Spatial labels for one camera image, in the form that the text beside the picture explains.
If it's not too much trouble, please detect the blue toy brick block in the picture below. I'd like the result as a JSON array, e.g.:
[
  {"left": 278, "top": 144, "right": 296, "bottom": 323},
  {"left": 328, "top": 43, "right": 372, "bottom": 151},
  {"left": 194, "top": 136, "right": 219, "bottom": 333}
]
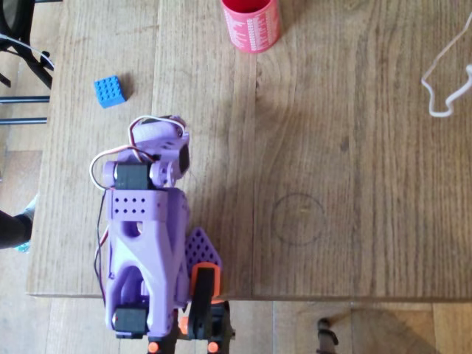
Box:
[{"left": 94, "top": 75, "right": 128, "bottom": 110}]

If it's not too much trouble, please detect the red cup with white print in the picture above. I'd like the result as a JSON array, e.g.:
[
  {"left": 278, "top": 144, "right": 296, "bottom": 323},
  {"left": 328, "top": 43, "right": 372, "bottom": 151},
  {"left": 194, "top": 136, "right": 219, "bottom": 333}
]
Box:
[{"left": 220, "top": 0, "right": 283, "bottom": 55}]

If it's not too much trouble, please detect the teal patterned item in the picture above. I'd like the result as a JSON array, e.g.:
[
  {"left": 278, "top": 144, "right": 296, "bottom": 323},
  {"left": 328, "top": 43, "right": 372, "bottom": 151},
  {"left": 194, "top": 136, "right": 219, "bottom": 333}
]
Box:
[{"left": 14, "top": 194, "right": 38, "bottom": 255}]

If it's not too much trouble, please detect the dark fabric item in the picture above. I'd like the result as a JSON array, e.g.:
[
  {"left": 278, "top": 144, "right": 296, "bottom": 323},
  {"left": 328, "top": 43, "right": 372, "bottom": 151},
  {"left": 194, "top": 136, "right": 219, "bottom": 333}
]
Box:
[{"left": 0, "top": 209, "right": 34, "bottom": 251}]

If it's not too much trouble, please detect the black chair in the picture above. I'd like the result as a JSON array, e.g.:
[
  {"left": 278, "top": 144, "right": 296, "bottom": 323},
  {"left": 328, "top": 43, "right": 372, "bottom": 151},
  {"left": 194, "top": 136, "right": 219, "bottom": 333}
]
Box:
[{"left": 0, "top": 0, "right": 56, "bottom": 126}]

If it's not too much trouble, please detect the thin white cable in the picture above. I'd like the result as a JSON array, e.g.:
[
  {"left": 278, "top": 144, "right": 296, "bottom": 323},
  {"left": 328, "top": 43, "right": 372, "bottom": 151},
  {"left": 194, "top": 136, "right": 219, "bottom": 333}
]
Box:
[{"left": 421, "top": 10, "right": 472, "bottom": 119}]

